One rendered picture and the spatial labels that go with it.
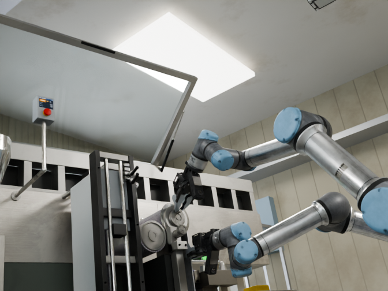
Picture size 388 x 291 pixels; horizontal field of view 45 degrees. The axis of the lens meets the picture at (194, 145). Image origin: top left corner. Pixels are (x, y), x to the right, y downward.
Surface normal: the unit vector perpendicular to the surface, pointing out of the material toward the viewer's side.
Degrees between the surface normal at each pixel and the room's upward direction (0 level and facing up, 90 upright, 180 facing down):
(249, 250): 90
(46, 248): 90
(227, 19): 180
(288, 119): 83
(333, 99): 90
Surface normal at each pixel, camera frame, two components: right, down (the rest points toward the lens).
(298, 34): 0.14, 0.90
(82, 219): -0.78, -0.16
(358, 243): -0.61, -0.25
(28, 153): 0.62, -0.40
